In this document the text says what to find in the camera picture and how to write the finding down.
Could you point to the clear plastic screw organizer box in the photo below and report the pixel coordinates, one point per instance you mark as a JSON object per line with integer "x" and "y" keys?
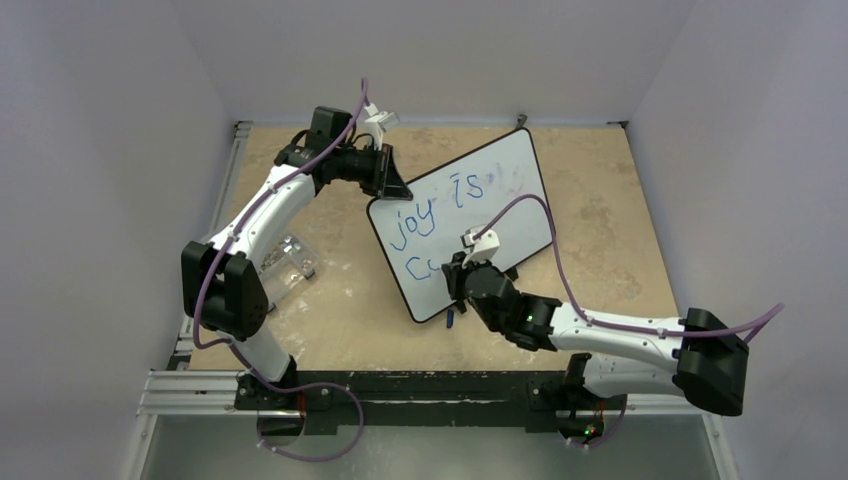
{"x": 288, "y": 266}

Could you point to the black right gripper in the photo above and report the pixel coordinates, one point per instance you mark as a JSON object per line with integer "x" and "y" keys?
{"x": 454, "y": 279}

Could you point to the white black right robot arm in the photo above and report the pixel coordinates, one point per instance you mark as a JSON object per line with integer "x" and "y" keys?
{"x": 697, "y": 357}

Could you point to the white whiteboard with black frame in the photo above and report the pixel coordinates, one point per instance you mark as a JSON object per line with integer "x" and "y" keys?
{"x": 499, "y": 182}

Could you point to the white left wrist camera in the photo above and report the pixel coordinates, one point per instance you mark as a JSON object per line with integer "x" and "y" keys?
{"x": 378, "y": 123}

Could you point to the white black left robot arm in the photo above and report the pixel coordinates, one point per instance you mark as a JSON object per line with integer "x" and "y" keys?
{"x": 221, "y": 285}

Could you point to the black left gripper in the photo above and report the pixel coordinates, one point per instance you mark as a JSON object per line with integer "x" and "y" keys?
{"x": 386, "y": 182}

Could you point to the aluminium frame rail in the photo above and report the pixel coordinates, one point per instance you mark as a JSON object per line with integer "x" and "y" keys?
{"x": 352, "y": 328}

